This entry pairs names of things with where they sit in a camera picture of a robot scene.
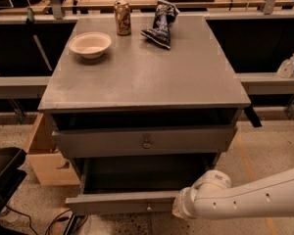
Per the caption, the grey drawer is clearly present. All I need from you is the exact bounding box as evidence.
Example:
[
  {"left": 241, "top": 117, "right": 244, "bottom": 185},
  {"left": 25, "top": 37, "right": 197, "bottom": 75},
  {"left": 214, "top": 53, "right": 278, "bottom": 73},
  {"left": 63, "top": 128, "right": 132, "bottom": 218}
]
[
  {"left": 66, "top": 153, "right": 219, "bottom": 215},
  {"left": 52, "top": 125, "right": 237, "bottom": 159}
]

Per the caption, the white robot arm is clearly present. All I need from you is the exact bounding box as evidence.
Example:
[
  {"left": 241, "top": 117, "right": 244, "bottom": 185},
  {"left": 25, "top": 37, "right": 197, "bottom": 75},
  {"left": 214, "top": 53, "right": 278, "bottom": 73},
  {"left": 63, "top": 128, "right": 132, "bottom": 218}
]
[{"left": 172, "top": 168, "right": 294, "bottom": 219}]

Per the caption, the grey top drawer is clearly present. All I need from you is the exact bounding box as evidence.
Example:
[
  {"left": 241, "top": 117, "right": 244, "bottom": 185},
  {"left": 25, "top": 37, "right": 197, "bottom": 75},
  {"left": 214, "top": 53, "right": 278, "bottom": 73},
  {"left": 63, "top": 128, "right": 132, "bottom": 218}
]
[{"left": 52, "top": 125, "right": 237, "bottom": 159}]

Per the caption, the grey wooden drawer cabinet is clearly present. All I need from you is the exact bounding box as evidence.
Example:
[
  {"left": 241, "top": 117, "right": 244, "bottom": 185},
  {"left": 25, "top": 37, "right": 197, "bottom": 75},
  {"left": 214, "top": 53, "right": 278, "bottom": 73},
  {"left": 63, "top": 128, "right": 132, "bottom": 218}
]
[{"left": 37, "top": 14, "right": 252, "bottom": 171}]

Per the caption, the light wooden box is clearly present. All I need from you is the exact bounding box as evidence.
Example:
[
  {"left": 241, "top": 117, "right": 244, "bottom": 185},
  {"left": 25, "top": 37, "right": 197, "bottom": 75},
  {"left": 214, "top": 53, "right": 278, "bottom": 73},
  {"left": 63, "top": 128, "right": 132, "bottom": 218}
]
[{"left": 24, "top": 114, "right": 79, "bottom": 186}]

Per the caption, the black bin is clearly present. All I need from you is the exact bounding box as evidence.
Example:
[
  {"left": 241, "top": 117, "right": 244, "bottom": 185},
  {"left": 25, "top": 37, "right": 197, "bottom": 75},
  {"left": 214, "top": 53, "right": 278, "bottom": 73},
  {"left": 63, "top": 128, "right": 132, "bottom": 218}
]
[{"left": 0, "top": 147, "right": 26, "bottom": 211}]

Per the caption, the clear sanitizer bottle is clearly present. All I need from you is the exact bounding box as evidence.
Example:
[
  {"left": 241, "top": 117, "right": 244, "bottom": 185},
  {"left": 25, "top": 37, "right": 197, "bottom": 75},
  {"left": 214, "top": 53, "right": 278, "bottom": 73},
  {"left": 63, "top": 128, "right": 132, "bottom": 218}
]
[{"left": 277, "top": 53, "right": 294, "bottom": 78}]

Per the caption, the white paper bowl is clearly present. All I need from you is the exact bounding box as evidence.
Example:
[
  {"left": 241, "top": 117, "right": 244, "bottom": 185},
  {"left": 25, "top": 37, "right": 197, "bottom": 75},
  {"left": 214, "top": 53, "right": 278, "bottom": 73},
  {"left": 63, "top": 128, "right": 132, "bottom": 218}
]
[{"left": 69, "top": 32, "right": 112, "bottom": 59}]

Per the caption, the blue chip bag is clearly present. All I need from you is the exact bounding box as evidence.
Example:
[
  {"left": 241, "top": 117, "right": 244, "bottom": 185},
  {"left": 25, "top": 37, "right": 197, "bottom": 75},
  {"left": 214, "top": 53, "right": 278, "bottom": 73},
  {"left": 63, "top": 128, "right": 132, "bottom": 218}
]
[{"left": 141, "top": 0, "right": 179, "bottom": 49}]

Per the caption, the gold drink can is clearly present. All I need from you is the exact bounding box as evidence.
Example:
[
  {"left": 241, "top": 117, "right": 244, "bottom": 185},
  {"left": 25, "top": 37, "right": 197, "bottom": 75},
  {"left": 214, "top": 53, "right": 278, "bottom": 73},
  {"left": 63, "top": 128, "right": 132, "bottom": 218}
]
[{"left": 114, "top": 0, "right": 131, "bottom": 35}]

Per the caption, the black floor cable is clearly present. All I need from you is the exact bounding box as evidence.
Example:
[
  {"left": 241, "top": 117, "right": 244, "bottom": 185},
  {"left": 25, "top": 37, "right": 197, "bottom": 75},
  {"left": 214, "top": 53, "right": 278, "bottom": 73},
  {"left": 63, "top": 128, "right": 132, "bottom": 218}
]
[{"left": 4, "top": 204, "right": 89, "bottom": 235}]

